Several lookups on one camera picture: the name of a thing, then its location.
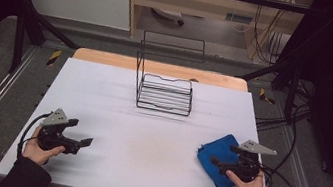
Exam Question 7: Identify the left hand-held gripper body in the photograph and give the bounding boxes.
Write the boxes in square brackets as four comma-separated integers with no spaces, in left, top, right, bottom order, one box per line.
[34,105,85,157]

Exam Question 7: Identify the white table cover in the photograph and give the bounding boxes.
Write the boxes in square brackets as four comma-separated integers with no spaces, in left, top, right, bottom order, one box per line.
[0,48,293,187]

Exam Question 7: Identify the black floor cables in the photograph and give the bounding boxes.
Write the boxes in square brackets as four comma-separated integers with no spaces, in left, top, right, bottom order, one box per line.
[247,72,317,179]

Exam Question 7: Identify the person's left hand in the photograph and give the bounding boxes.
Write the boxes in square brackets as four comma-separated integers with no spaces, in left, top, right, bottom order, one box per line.
[20,123,70,170]

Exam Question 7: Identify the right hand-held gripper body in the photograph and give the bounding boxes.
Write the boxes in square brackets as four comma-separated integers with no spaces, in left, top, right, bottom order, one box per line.
[217,135,280,187]

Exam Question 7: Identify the black metal frame stand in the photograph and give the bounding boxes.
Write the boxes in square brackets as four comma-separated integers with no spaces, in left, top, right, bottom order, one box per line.
[233,24,311,123]
[0,0,87,84]

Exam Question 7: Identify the blue cloth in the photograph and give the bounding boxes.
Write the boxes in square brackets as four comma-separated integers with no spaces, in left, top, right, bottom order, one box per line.
[191,128,251,187]

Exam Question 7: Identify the black wire rack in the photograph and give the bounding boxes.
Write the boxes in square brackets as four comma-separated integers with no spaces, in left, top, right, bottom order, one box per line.
[128,29,209,119]

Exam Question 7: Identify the white chair base with caster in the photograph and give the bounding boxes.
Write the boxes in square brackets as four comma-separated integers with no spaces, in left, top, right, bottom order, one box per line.
[150,6,187,28]

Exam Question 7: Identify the hanging black cables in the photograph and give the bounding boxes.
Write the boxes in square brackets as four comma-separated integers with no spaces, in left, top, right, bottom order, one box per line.
[248,4,296,67]

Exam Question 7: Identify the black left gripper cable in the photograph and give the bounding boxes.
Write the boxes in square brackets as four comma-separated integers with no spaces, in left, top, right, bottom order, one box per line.
[15,108,52,163]

